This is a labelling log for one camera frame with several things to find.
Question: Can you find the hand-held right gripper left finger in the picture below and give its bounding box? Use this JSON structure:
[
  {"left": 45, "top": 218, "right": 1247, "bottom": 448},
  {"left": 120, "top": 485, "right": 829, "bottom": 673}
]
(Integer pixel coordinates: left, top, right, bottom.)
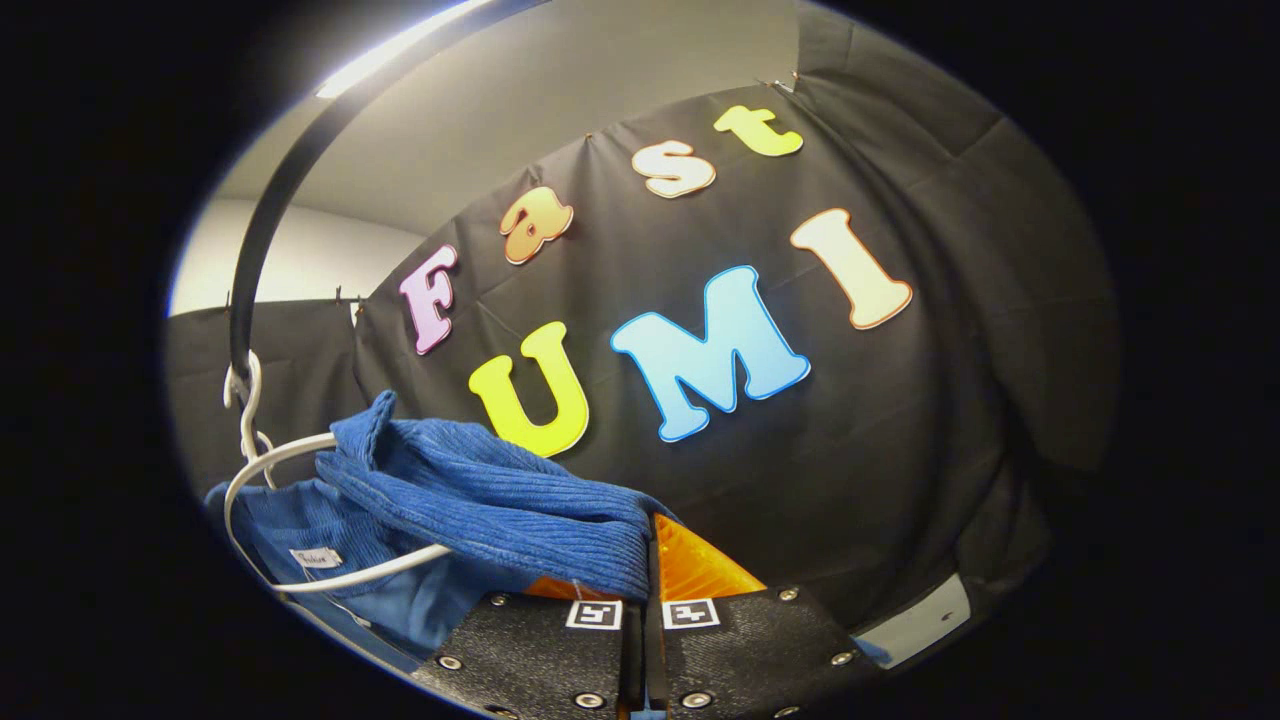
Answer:
[{"left": 412, "top": 575, "right": 646, "bottom": 720}]

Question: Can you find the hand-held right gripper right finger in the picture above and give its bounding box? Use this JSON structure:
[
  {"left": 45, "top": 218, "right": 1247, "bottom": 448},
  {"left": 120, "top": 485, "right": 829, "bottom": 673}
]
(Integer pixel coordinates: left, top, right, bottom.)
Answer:
[{"left": 645, "top": 513, "right": 886, "bottom": 720}]

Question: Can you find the blue corduroy jacket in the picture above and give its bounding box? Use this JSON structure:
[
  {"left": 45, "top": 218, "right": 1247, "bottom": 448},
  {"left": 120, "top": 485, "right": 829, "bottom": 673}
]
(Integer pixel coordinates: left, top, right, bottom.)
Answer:
[{"left": 205, "top": 390, "right": 681, "bottom": 661}]

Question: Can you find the white plastic clothes hanger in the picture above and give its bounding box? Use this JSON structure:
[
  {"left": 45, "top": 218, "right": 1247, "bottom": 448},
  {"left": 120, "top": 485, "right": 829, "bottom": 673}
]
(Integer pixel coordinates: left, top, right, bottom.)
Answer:
[{"left": 222, "top": 350, "right": 453, "bottom": 596}]

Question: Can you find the black metal clothes rack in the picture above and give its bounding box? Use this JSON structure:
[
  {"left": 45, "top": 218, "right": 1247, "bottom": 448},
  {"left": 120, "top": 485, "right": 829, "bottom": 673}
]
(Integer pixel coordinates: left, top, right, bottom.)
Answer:
[{"left": 228, "top": 0, "right": 546, "bottom": 381}]

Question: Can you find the white paper sheet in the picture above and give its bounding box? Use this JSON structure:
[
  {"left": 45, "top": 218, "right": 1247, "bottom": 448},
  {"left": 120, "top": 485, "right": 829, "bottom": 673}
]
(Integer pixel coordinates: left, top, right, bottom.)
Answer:
[{"left": 850, "top": 575, "right": 973, "bottom": 669}]

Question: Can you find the black backdrop cloth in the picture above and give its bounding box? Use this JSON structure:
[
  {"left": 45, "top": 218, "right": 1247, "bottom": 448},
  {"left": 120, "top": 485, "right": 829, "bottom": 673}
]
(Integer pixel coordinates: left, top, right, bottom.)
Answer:
[{"left": 165, "top": 30, "right": 1121, "bottom": 641}]

